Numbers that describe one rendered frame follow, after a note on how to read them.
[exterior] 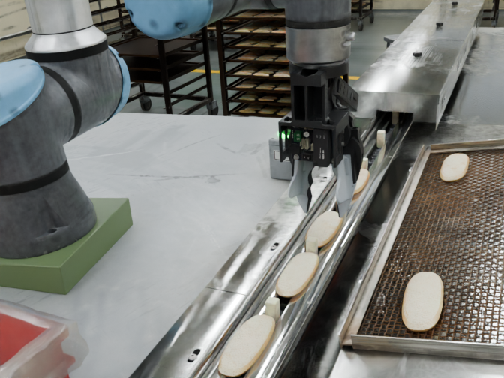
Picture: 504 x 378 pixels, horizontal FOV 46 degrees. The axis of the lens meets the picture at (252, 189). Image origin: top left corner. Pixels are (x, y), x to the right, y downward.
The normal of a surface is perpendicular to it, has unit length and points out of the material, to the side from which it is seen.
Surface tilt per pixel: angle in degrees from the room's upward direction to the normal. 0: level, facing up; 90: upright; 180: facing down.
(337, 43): 90
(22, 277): 90
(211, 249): 0
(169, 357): 0
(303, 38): 90
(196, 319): 0
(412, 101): 90
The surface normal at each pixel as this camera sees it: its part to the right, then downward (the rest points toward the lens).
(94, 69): 0.74, 0.24
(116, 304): -0.06, -0.91
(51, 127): 0.93, 0.10
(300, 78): -0.39, 0.41
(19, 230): -0.04, 0.13
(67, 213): 0.72, -0.13
